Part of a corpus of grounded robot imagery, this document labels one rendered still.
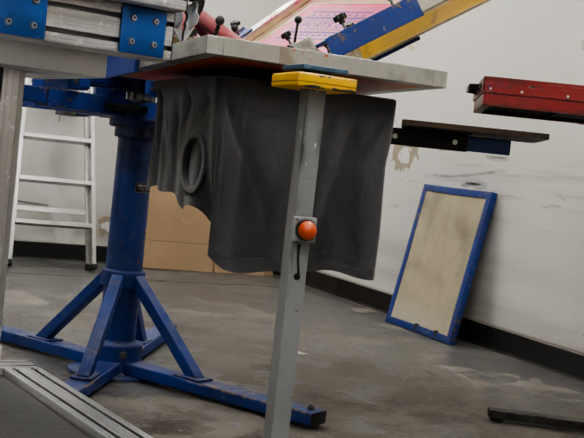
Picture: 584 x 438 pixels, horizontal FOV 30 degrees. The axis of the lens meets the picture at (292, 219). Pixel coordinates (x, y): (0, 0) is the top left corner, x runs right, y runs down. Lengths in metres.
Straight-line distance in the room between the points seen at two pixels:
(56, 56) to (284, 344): 0.71
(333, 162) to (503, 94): 1.04
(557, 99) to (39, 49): 1.84
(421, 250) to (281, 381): 3.49
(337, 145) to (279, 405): 0.64
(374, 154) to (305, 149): 0.42
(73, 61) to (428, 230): 3.73
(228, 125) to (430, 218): 3.33
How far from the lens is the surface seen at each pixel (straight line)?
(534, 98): 3.43
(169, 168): 2.69
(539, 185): 5.03
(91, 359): 3.47
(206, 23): 3.63
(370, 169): 2.54
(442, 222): 5.53
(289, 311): 2.17
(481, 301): 5.33
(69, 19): 2.00
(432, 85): 2.50
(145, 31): 2.05
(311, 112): 2.15
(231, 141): 2.39
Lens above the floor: 0.78
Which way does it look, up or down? 3 degrees down
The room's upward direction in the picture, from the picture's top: 6 degrees clockwise
